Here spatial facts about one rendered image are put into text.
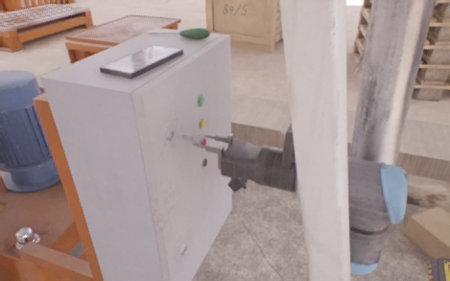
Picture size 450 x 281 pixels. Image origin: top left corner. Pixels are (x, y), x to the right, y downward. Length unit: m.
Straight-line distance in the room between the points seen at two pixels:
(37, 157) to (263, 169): 1.07
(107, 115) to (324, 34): 0.45
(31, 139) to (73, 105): 0.77
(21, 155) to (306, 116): 1.27
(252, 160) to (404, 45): 0.30
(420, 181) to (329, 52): 2.06
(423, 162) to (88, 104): 1.96
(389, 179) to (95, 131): 0.53
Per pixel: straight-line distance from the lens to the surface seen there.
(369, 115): 0.67
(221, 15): 4.00
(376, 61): 0.63
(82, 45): 3.52
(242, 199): 2.25
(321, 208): 0.44
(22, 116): 1.43
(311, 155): 0.39
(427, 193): 2.39
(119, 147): 0.69
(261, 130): 2.34
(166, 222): 0.78
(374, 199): 0.59
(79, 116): 0.72
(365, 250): 0.66
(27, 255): 1.27
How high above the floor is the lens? 1.48
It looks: 32 degrees down
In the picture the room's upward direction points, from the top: 1 degrees counter-clockwise
